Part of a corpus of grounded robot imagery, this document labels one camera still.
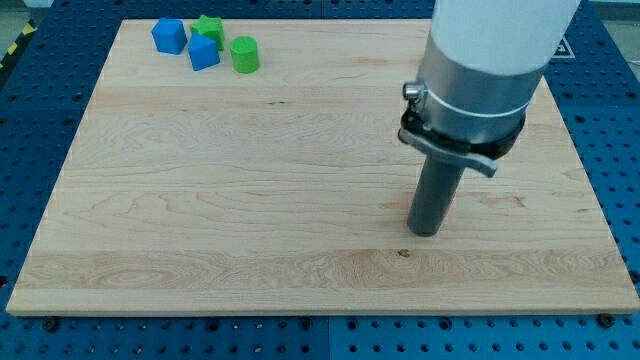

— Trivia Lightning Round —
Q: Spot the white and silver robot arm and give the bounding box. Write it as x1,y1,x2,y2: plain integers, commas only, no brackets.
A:
409,0,580,144

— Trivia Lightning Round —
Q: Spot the light wooden board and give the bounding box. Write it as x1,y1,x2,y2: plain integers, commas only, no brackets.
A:
7,20,639,317

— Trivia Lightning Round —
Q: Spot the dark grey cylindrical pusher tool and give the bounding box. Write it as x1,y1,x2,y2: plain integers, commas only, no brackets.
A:
407,157,464,237

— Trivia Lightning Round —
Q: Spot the green cylinder block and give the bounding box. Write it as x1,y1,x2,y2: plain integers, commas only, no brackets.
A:
230,36,260,74

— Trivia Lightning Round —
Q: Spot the black clamp with metal lever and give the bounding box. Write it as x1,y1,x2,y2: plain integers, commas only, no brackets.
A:
398,108,526,178

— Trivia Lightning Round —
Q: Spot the blue pentagon block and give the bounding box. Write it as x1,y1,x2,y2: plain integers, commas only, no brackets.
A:
188,33,220,71

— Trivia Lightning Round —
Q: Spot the green star block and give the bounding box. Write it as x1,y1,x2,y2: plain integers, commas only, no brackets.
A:
189,15,225,51

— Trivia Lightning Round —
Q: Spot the blue cube block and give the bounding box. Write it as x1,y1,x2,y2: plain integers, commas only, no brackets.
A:
151,18,187,55

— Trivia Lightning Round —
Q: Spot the black bolt left front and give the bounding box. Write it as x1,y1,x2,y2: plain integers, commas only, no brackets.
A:
41,317,59,333

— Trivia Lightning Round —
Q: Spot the black bolt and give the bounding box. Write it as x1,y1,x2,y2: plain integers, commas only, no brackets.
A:
41,317,59,333
596,313,615,329

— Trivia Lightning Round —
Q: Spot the black bolt right front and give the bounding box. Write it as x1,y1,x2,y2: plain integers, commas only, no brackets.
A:
596,313,615,329

